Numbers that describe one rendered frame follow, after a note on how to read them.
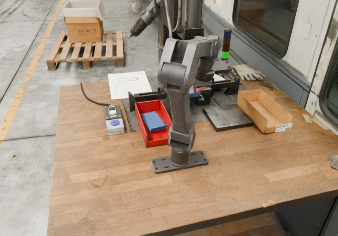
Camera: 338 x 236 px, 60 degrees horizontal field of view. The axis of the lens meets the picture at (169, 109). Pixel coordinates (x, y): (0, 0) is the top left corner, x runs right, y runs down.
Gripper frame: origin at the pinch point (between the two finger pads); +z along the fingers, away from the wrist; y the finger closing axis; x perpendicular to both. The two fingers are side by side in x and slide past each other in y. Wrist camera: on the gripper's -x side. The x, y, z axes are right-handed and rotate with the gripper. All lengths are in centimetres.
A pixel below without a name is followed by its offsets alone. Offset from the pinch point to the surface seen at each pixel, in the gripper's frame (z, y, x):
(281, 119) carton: 4.8, -17.3, -35.9
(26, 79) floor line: 219, 175, 121
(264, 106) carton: 12.7, -6.4, -35.9
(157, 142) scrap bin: 4.4, -19.7, 19.8
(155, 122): 12.7, -7.3, 17.0
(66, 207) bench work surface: -3, -40, 53
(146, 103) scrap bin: 13.9, 3.1, 19.1
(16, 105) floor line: 189, 120, 123
